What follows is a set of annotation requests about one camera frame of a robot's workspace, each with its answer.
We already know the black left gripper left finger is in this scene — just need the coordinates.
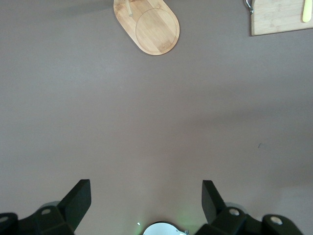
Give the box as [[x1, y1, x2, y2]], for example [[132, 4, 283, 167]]
[[0, 179, 92, 235]]

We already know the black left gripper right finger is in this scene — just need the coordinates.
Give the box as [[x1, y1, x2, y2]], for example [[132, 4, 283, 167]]
[[195, 180, 302, 235]]

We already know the wooden cup rack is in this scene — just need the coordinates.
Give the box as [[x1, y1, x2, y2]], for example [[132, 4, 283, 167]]
[[113, 0, 180, 56]]

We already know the brown table cover sheet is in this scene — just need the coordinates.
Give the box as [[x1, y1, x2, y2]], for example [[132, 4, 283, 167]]
[[0, 0, 313, 235]]

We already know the yellow fork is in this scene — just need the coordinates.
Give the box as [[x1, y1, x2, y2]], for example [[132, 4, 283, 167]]
[[302, 0, 313, 23]]

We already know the bamboo cutting board metal handle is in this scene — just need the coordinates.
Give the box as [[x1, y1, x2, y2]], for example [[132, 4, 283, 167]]
[[244, 0, 313, 37]]

